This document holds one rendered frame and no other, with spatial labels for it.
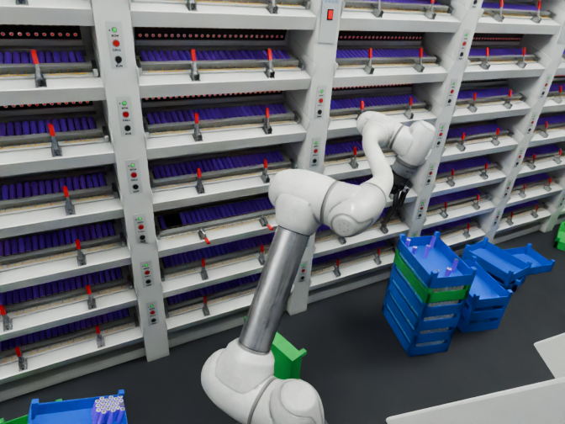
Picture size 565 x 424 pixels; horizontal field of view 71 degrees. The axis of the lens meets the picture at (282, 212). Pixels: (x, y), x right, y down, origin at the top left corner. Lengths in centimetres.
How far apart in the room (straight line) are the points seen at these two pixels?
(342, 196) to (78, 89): 80
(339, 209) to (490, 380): 127
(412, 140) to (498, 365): 114
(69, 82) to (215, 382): 96
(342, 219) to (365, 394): 97
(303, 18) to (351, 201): 69
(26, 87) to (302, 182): 79
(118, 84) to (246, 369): 90
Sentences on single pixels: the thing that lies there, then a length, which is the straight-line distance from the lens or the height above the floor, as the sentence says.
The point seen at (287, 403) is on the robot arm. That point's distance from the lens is 116.
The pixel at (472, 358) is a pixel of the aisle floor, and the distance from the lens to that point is 215.
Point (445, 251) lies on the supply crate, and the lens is 200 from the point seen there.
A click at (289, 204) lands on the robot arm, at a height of 91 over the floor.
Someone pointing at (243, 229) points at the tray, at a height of 56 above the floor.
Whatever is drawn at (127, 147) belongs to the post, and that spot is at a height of 97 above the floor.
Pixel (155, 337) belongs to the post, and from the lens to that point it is 184.
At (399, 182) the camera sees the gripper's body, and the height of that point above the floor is 81.
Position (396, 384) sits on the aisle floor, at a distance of 191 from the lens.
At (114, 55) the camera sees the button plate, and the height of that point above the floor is 124.
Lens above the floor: 144
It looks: 29 degrees down
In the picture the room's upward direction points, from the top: 4 degrees clockwise
